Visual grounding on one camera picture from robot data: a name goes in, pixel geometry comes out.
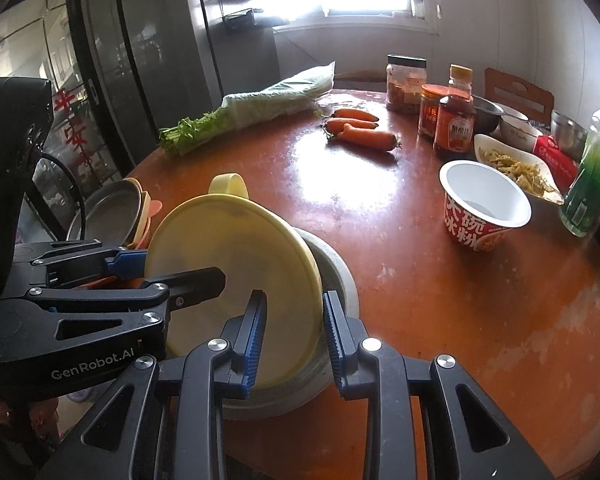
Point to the metal cup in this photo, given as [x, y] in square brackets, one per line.
[570, 132]

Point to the dark sauce bottle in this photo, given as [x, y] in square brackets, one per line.
[454, 127]

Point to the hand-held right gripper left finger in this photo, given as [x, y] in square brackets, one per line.
[252, 355]

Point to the red packet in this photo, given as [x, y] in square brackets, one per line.
[555, 157]

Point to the celery in plastic bag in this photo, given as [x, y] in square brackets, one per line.
[260, 105]

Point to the grey refrigerator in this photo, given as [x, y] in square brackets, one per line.
[155, 60]

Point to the large carrot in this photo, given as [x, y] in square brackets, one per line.
[370, 139]

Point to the metal bowl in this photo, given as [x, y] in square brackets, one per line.
[486, 112]

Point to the red paper noodle bowl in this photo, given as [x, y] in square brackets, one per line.
[480, 205]

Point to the small carrot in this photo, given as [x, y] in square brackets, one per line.
[355, 114]
[345, 126]

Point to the orange plastic plate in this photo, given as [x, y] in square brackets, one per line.
[142, 220]

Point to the orange-capped bottle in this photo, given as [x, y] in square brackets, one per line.
[461, 80]

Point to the clear pickle jar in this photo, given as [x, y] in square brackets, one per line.
[406, 85]

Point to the wooden chair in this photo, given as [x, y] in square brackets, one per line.
[520, 90]

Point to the small white bowl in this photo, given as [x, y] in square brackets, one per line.
[520, 132]

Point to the white ceramic bowl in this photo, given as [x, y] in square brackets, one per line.
[337, 280]

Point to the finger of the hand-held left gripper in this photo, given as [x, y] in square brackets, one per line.
[125, 261]
[195, 280]

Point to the round metal pan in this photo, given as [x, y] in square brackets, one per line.
[105, 210]

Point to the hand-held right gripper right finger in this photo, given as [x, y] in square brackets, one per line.
[332, 345]

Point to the red paper decoration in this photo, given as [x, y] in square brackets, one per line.
[75, 125]

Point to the glass door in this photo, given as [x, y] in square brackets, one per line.
[30, 40]

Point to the red-lidded sauce jar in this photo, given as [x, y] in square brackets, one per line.
[432, 110]

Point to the green plastic bottle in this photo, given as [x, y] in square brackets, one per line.
[592, 180]

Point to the white dish of pickles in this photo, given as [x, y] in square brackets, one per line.
[515, 167]

